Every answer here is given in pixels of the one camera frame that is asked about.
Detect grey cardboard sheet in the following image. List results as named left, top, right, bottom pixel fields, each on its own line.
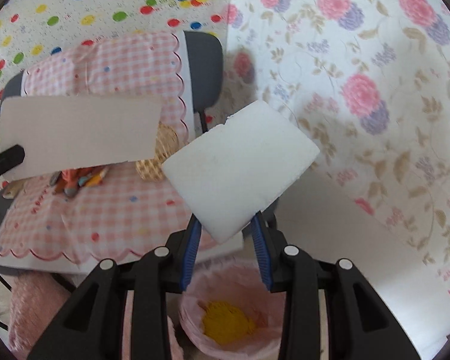
left=0, top=94, right=162, bottom=181

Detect white foam block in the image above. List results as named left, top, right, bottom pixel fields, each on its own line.
left=162, top=101, right=320, bottom=243

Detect pink lined trash bin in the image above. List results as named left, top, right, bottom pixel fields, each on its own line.
left=178, top=258, right=285, bottom=359

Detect pink gingham cloth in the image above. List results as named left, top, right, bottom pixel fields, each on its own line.
left=0, top=30, right=245, bottom=275

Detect colourful snack wrappers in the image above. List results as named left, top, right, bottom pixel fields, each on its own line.
left=49, top=166, right=110, bottom=198

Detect woven straw coaster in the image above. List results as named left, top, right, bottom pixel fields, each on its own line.
left=136, top=122, right=180, bottom=182

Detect pink fuzzy trousers leg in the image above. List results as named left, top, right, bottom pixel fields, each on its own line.
left=9, top=272, right=71, bottom=359

